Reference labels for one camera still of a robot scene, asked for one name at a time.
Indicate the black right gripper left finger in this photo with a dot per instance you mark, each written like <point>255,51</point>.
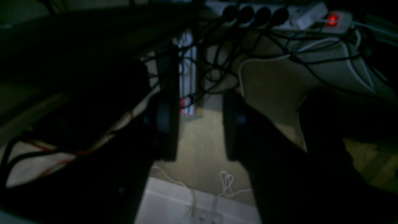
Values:
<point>153,135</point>

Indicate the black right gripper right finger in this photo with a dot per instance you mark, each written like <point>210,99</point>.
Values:
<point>315,185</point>

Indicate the aluminium table leg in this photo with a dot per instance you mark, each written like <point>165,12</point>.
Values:
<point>188,73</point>

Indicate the white power strip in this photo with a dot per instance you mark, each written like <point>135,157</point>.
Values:
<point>275,15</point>

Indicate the white power adapter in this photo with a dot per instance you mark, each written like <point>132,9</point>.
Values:
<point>308,15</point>

